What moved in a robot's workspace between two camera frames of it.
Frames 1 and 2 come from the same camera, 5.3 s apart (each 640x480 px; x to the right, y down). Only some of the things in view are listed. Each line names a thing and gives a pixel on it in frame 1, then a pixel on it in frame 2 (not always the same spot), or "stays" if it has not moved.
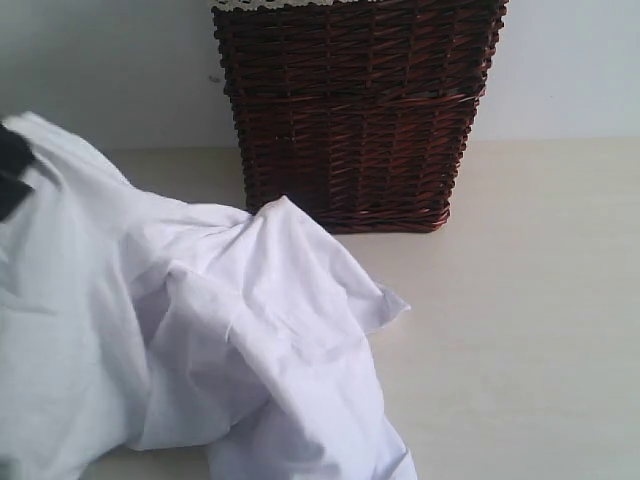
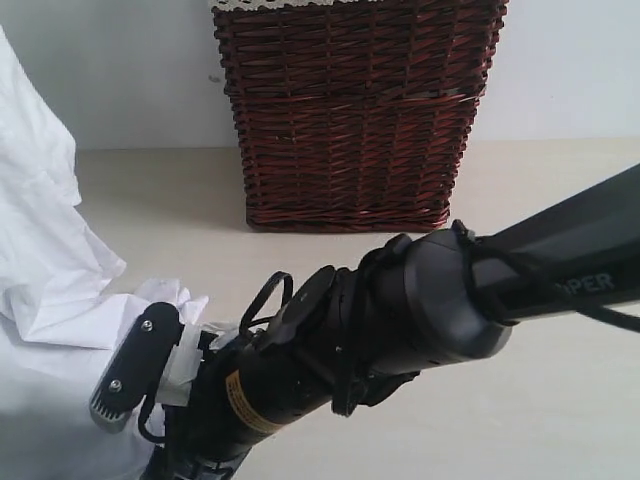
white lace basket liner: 241,4 stays
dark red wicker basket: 360,113 stays
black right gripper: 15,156 → 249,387
